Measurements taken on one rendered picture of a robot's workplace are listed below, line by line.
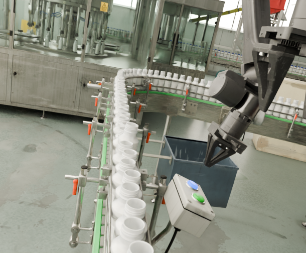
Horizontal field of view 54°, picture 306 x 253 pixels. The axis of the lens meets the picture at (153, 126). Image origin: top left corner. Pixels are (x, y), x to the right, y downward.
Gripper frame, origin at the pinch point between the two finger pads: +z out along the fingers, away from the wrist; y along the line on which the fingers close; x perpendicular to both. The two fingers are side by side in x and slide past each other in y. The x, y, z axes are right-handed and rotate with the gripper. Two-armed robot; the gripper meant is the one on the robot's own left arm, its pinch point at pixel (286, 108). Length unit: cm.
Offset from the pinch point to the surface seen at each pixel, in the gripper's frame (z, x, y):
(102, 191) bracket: 35, 35, -20
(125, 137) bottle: 23, 45, -15
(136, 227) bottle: 25.2, 7.6, -14.3
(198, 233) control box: 35.2, 21.5, 3.0
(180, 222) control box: 32.9, 21.4, -1.9
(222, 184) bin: 54, 86, 38
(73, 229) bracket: 46, 34, -25
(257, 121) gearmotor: 43, 183, 100
